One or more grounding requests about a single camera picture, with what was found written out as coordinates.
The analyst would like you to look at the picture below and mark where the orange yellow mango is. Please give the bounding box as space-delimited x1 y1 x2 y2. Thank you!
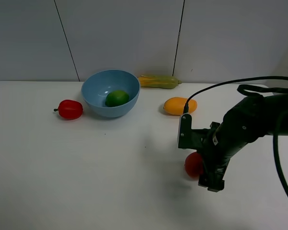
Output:
163 97 197 116

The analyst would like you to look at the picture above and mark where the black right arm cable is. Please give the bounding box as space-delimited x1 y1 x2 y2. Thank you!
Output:
183 76 288 215

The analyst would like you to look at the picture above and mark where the red bell pepper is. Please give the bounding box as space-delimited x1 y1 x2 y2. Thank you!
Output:
53 100 83 120

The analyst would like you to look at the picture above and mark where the blue plastic bowl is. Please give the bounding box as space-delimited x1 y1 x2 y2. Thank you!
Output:
81 69 140 118

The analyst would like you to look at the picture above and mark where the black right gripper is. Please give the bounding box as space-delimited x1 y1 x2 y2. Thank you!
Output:
198 122 247 192

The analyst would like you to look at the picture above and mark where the green zucchini with yellow flower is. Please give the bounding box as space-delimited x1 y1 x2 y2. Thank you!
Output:
138 75 182 89

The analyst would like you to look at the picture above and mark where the green lime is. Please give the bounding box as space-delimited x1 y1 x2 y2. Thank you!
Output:
105 90 129 107

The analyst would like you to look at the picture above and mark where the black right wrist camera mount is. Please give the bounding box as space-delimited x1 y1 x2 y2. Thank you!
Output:
178 113 209 151

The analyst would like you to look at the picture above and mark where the red pomegranate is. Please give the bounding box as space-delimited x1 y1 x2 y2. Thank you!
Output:
184 152 204 180

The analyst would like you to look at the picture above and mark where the dark green right robot arm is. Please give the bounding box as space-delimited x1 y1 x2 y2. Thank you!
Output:
198 89 288 192

